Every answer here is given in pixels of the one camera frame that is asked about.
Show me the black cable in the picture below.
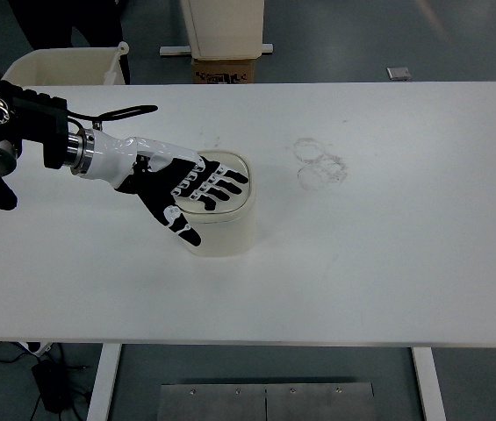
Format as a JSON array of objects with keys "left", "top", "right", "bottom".
[{"left": 0, "top": 341, "right": 93, "bottom": 421}]

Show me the small grey floor plate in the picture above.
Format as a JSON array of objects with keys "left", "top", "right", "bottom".
[{"left": 386, "top": 66, "right": 413, "bottom": 82}]

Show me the white plastic handle tool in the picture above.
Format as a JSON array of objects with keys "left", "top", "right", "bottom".
[{"left": 104, "top": 41, "right": 130, "bottom": 86}]

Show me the silver metal base bar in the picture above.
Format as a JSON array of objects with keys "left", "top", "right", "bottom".
[{"left": 160, "top": 43, "right": 276, "bottom": 57}]

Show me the brown cardboard box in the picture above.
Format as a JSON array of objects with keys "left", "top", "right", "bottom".
[{"left": 191, "top": 56, "right": 257, "bottom": 83}]

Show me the person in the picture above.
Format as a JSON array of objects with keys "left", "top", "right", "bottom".
[{"left": 8, "top": 0, "right": 131, "bottom": 85}]

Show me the white table leg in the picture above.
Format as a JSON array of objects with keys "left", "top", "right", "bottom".
[
  {"left": 85, "top": 342, "right": 122, "bottom": 421},
  {"left": 411, "top": 346, "right": 449, "bottom": 421}
]

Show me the black power adapter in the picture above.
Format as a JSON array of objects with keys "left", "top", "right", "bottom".
[{"left": 31, "top": 357, "right": 73, "bottom": 413}]

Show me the cream plastic crate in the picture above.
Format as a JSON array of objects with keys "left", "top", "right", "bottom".
[{"left": 0, "top": 46, "right": 126, "bottom": 87}]

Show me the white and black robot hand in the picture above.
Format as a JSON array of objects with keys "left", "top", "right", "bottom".
[{"left": 83, "top": 131, "right": 250, "bottom": 247}]

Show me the cream lidded trash bin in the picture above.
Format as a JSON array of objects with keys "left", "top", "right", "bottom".
[{"left": 170, "top": 149, "right": 258, "bottom": 259}]

